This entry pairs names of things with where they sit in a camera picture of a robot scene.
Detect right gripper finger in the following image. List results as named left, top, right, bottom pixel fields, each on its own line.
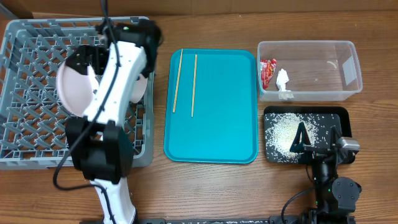
left=330, top=126, right=342, bottom=149
left=290, top=122, right=311, bottom=153

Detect rice grains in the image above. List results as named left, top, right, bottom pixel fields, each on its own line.
left=264, top=113, right=340, bottom=164

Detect large white plate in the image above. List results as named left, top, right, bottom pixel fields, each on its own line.
left=56, top=62, right=99, bottom=117

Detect pink-white bowl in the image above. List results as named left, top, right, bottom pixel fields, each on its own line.
left=130, top=74, right=148, bottom=103

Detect white tissue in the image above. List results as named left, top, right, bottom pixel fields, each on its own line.
left=276, top=68, right=294, bottom=100

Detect red snack wrapper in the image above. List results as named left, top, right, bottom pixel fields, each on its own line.
left=260, top=58, right=277, bottom=90

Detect wooden chopstick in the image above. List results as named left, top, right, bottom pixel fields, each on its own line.
left=172, top=49, right=183, bottom=113
left=191, top=54, right=198, bottom=117

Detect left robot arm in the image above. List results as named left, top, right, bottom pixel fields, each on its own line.
left=57, top=19, right=162, bottom=223

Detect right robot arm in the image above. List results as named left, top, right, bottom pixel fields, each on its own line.
left=280, top=122, right=362, bottom=224

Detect black waste tray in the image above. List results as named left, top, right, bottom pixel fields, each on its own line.
left=263, top=106, right=352, bottom=148

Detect clear plastic bin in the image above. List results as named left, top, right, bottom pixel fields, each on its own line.
left=257, top=40, right=363, bottom=101

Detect teal serving tray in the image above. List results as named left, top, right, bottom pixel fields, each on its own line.
left=164, top=49, right=259, bottom=164

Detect grey plastic dish rack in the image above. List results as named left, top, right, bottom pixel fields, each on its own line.
left=1, top=17, right=154, bottom=170

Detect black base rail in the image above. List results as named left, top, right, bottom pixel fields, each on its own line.
left=79, top=216, right=355, bottom=224

